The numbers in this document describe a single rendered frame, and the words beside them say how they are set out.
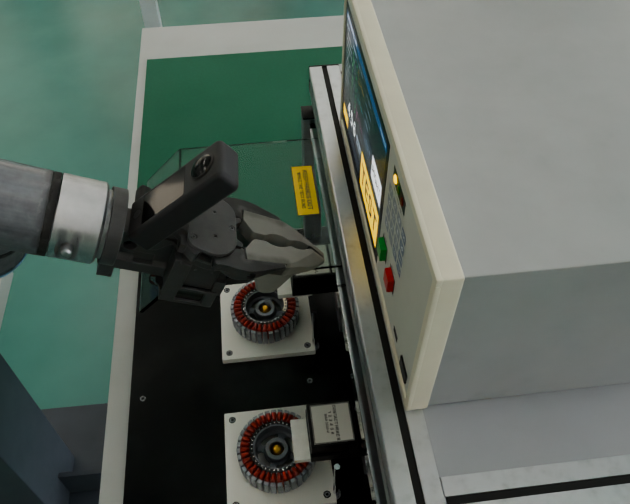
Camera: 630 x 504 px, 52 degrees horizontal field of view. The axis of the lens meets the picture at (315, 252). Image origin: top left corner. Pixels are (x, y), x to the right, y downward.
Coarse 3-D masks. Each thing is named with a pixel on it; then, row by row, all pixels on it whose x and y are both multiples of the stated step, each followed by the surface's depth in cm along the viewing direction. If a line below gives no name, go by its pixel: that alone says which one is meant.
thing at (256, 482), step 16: (256, 416) 94; (272, 416) 93; (288, 416) 93; (240, 432) 92; (256, 432) 92; (272, 432) 94; (288, 432) 94; (240, 448) 90; (256, 448) 92; (288, 448) 91; (240, 464) 89; (256, 464) 89; (272, 464) 91; (304, 464) 89; (256, 480) 88; (272, 480) 87; (288, 480) 88; (304, 480) 90
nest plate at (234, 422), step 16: (224, 416) 97; (240, 416) 97; (304, 416) 97; (288, 464) 92; (320, 464) 92; (240, 480) 91; (320, 480) 91; (240, 496) 90; (256, 496) 90; (272, 496) 90; (288, 496) 90; (304, 496) 90; (320, 496) 90
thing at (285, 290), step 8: (304, 272) 97; (312, 272) 97; (320, 272) 97; (328, 272) 97; (288, 280) 101; (296, 280) 97; (304, 280) 97; (312, 280) 97; (320, 280) 97; (328, 280) 98; (280, 288) 100; (288, 288) 100; (296, 288) 98; (304, 288) 98; (312, 288) 98; (320, 288) 98; (328, 288) 99; (280, 296) 100; (288, 296) 100; (296, 296) 100
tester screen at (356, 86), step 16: (352, 32) 73; (352, 48) 74; (352, 64) 75; (352, 80) 76; (352, 96) 77; (368, 96) 67; (368, 112) 68; (368, 128) 68; (384, 144) 61; (384, 160) 61; (368, 176) 71
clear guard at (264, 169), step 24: (240, 144) 94; (264, 144) 94; (288, 144) 94; (312, 144) 94; (168, 168) 93; (240, 168) 91; (264, 168) 91; (288, 168) 91; (240, 192) 88; (264, 192) 88; (288, 192) 88; (288, 216) 85; (312, 216) 85; (312, 240) 82; (336, 240) 82; (336, 264) 80; (144, 288) 83
